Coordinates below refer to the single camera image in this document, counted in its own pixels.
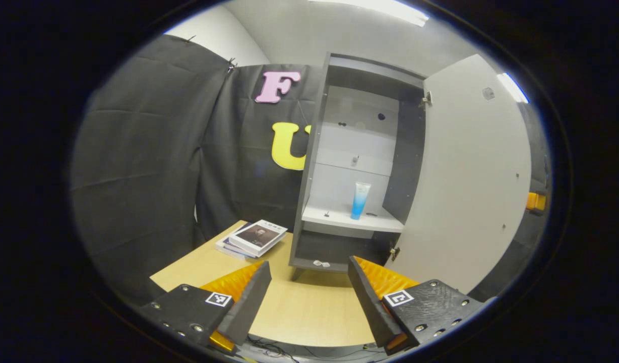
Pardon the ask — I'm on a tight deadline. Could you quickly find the black backdrop cloth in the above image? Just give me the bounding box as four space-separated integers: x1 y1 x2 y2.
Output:
70 34 551 308

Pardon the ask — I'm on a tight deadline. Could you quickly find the plain white book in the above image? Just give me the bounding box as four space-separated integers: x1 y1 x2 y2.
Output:
215 224 251 262

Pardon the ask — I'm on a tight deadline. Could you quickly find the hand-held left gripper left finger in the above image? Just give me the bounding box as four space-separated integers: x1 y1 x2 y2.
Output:
138 260 272 354

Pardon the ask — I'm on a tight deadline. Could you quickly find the ceiling light panel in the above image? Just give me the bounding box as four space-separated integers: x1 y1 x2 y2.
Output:
309 0 430 27
497 73 529 104

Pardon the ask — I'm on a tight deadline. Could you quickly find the dark grey cabinet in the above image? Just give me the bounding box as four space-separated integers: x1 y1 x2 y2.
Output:
288 52 427 274

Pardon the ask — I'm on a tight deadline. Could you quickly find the white portrait cover book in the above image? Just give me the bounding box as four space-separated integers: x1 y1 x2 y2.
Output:
228 219 288 258

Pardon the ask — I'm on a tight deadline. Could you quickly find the thin black cable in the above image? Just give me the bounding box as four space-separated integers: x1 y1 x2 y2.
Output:
246 337 302 362

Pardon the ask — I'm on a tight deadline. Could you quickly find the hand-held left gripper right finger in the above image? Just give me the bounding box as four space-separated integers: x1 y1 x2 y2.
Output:
347 255 498 356

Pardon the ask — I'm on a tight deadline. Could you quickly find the blue and white bottle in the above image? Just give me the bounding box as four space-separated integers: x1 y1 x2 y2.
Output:
350 182 372 220

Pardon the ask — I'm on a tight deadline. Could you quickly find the dark blue book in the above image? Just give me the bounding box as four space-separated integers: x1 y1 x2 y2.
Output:
221 237 255 259

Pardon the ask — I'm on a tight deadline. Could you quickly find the light grey cabinet door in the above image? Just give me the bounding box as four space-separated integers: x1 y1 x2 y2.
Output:
385 54 533 296

